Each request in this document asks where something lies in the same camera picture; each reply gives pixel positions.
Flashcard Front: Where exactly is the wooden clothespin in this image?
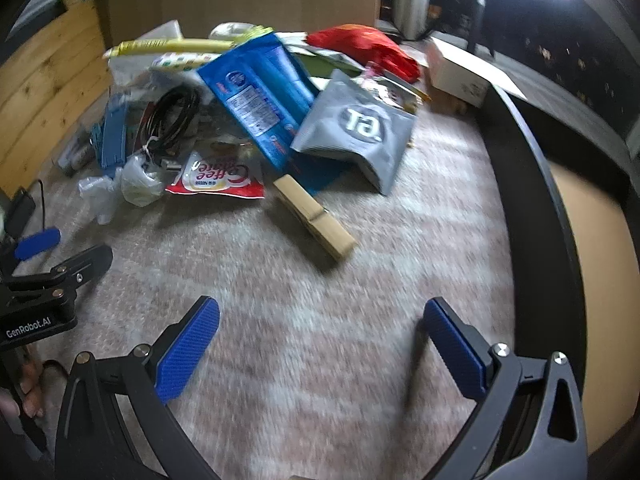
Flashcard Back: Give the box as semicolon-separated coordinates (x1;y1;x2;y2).
272;174;357;262

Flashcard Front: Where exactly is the clear plastic bag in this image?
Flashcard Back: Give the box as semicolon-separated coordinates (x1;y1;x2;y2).
77;152;166;223

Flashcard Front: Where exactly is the white patterned tissue pack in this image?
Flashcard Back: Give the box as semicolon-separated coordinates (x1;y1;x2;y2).
150;50;226;73

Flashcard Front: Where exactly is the grey foil pouch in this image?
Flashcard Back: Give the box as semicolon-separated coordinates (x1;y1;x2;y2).
290;69;417;196

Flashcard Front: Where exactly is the pine wood board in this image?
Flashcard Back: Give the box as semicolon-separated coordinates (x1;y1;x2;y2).
0;0;113;196

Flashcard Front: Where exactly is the black power adapter with cable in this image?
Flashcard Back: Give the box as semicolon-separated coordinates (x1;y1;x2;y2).
7;187;46;238

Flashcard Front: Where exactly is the black container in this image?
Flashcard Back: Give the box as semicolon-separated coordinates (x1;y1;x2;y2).
474;84;640;480

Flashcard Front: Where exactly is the red bag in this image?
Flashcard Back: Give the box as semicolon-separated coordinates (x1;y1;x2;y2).
306;24;421;83

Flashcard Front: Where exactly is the person's left hand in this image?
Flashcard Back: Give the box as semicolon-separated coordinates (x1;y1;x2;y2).
0;359;68;418

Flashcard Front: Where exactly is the black tripod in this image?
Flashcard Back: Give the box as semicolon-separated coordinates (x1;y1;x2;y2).
465;0;501;58

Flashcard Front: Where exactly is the small printed sachet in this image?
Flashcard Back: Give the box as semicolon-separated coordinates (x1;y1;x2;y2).
362;62;432;115

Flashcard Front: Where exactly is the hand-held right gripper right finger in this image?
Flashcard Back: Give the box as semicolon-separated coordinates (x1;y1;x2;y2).
422;296;588;480

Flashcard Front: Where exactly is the blue phone stand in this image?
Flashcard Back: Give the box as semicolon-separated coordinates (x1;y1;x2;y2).
91;92;130;170

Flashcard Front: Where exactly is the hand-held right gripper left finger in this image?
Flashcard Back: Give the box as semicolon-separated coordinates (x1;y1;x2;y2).
54;295;221;480

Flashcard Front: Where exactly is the blue plastic package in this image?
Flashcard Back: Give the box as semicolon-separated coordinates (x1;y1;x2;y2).
196;31;321;173

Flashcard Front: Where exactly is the black cable bundle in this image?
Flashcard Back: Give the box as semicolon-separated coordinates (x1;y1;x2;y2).
140;85;203;158

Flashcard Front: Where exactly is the red white coffee sachet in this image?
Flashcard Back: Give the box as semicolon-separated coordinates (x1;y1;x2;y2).
165;150;266;200

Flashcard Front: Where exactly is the white cardboard box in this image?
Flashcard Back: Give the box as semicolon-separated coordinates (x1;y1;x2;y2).
425;36;528;108

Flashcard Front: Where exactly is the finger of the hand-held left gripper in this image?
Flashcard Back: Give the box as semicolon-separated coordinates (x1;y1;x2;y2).
0;227;62;273
10;244;114;306

